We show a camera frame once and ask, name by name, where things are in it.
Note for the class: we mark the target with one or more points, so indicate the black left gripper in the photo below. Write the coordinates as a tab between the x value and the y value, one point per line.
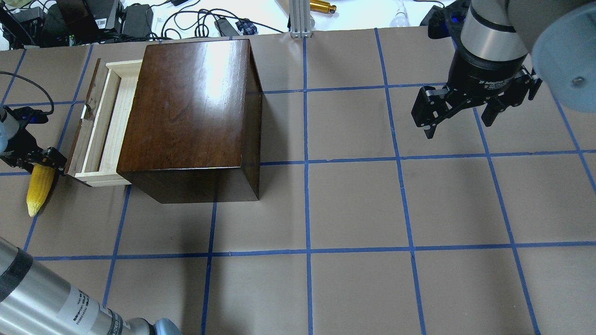
18	145

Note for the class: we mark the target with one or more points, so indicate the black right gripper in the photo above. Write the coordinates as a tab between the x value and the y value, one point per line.
484	73

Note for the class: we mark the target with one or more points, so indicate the yellow corn cob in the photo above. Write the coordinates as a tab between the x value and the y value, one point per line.
38	188

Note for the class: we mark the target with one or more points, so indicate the light wood drawer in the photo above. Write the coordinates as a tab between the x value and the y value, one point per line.
97	144

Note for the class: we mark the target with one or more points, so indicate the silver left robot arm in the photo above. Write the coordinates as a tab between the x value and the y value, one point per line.
34	299

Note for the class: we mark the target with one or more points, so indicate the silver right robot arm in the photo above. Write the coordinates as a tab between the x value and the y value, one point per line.
504	51

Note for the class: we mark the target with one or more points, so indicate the dark brown wooden cabinet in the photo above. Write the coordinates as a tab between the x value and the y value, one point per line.
194	130

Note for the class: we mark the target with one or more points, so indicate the black power adapter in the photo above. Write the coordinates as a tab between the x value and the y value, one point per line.
137	22

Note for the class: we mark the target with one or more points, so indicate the yellow tool on desk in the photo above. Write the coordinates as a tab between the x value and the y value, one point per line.
321	6

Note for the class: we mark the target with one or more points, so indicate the aluminium frame post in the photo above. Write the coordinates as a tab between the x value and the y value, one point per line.
300	19

